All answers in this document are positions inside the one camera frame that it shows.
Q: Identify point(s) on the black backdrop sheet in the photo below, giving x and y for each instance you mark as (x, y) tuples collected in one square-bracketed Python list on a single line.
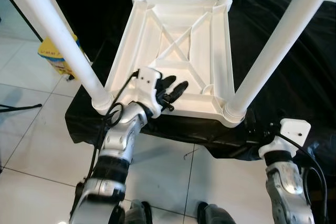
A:
[(105, 3)]

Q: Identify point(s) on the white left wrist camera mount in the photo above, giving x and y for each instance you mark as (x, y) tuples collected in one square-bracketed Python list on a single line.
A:
[(147, 80)]

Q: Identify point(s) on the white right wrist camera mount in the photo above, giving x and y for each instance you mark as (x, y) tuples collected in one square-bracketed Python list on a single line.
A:
[(294, 129)]

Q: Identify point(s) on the white plastic table top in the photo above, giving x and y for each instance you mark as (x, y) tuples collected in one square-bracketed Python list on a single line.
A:
[(199, 51)]

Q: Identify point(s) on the grey left robot foot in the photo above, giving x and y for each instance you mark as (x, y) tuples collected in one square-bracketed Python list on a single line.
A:
[(137, 213)]

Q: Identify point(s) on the grey right robot foot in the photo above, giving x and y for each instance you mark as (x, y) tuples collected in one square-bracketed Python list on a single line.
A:
[(216, 214)]

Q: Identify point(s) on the grey robot foot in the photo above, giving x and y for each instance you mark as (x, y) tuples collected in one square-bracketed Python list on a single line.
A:
[(216, 214), (137, 213)]

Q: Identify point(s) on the black plastic table cover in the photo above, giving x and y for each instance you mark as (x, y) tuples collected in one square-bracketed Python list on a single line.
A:
[(299, 77)]

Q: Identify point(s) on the black glass door frame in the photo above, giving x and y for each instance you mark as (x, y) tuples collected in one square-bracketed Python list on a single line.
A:
[(16, 7)]

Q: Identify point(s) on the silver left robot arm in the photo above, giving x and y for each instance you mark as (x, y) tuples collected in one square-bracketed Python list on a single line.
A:
[(121, 135)]

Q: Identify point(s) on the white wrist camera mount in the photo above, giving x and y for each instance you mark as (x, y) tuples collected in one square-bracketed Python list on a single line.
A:
[(294, 129), (147, 80)]

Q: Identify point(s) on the yellow bin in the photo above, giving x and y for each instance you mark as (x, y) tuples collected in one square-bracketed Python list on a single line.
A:
[(52, 59)]

